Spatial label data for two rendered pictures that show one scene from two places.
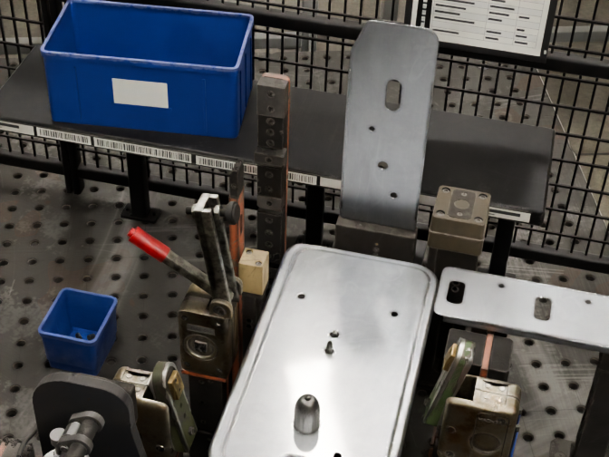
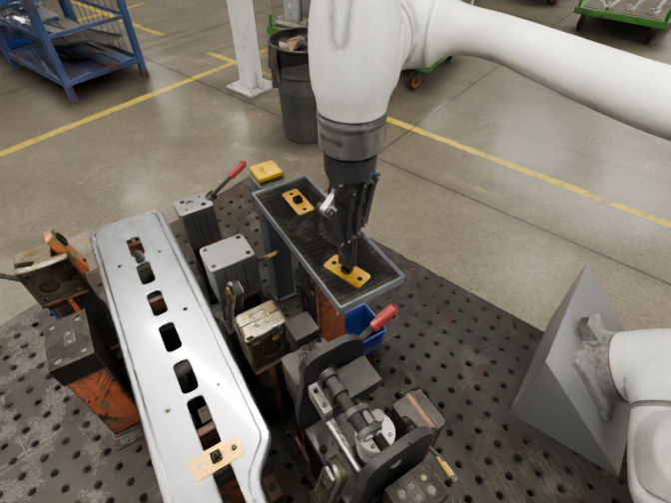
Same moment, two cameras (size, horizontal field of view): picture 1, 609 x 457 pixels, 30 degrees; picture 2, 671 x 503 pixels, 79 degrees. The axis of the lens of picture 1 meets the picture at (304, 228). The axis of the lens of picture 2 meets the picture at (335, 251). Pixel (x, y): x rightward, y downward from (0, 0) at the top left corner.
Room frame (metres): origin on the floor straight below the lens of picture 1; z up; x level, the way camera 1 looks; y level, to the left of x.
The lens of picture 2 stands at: (0.87, 0.04, 1.72)
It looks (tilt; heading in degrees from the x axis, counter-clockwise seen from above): 45 degrees down; 136
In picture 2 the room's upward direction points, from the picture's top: straight up
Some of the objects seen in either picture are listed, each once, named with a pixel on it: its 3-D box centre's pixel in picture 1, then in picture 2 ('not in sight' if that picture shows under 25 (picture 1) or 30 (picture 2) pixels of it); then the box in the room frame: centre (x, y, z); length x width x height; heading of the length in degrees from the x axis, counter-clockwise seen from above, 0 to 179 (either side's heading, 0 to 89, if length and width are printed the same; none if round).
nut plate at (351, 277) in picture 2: not in sight; (346, 268); (0.52, 0.40, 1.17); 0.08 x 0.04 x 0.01; 6
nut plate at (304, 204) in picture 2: not in sight; (298, 200); (0.31, 0.47, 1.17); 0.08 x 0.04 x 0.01; 168
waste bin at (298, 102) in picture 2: not in sight; (305, 89); (-1.50, 2.00, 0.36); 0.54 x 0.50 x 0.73; 97
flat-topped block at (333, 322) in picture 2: not in sight; (323, 303); (0.41, 0.44, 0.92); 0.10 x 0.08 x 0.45; 168
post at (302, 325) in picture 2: not in sight; (307, 377); (0.52, 0.29, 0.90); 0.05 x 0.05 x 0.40; 78
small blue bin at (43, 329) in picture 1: (81, 334); not in sight; (1.27, 0.36, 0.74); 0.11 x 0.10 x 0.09; 168
